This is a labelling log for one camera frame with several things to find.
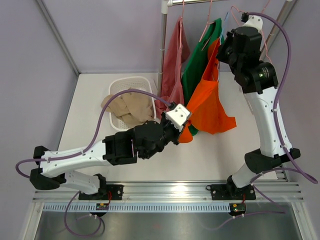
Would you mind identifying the light blue hanger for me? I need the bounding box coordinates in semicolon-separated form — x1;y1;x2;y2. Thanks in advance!
219;11;230;44

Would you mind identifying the pink hanger of beige shirt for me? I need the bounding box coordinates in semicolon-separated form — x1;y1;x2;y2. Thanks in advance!
229;0;272;64

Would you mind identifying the orange t shirt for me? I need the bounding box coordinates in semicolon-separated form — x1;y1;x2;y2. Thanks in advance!
179;38;237;144

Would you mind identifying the beige t shirt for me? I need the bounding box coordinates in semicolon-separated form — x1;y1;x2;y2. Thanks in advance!
105;92;155;128

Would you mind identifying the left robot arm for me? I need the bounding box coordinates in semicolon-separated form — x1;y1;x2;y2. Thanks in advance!
29;110;190;200

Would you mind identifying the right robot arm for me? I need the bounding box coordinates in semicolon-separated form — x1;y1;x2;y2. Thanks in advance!
216;24;301;200

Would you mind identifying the green t shirt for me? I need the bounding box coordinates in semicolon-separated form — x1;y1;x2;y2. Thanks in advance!
181;17;223;137

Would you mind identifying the pink hanger of green shirt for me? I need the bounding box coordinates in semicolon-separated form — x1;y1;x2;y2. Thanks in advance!
199;0;213;51

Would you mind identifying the pink t shirt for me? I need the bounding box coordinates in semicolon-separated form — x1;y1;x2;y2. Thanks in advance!
160;17;190;105

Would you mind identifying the white perforated plastic basket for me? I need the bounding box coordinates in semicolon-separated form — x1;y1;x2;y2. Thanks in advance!
108;76;155;132

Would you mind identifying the metal clothes rack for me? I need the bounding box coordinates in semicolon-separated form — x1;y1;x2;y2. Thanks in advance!
157;0;301;76

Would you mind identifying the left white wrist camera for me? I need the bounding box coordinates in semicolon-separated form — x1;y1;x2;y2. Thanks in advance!
165;102;192;132

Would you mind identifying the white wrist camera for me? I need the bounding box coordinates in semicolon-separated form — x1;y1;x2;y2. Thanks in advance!
241;12;263;33
165;102;192;132

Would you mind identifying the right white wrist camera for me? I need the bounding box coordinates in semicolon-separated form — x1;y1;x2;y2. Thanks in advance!
241;12;263;33

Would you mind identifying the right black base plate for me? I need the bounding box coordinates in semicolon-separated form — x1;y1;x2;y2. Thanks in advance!
206;183;257;201

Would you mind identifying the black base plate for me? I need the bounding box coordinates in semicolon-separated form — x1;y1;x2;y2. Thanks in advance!
206;183;257;201
78;184;124;201

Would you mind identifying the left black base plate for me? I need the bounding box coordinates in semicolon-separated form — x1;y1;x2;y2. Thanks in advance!
78;184;124;201

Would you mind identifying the aluminium mounting rail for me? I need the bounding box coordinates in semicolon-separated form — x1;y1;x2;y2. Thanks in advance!
32;180;305;204

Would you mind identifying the white slotted cable duct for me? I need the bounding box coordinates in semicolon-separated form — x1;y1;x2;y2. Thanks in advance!
42;202;232;213

